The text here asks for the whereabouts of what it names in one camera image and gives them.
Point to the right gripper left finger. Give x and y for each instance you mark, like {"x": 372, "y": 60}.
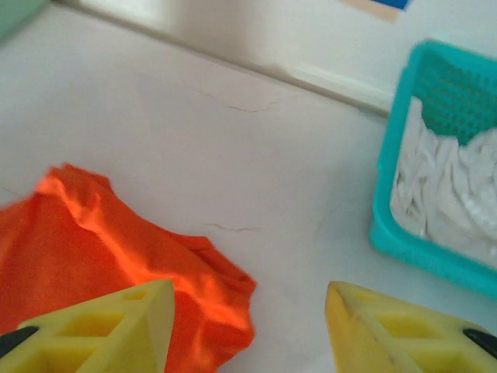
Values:
{"x": 97, "y": 342}

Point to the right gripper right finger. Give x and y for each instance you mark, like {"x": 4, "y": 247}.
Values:
{"x": 396, "y": 342}

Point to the orange t-shirt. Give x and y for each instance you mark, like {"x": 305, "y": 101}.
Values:
{"x": 97, "y": 248}

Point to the teal plastic basket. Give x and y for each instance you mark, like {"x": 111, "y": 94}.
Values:
{"x": 396, "y": 248}

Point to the white t-shirt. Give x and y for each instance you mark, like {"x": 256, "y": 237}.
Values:
{"x": 438, "y": 186}

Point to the blue panel with beige circle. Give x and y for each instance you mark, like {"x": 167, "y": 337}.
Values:
{"x": 388, "y": 9}

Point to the mint green case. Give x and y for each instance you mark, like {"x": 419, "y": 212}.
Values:
{"x": 15, "y": 15}

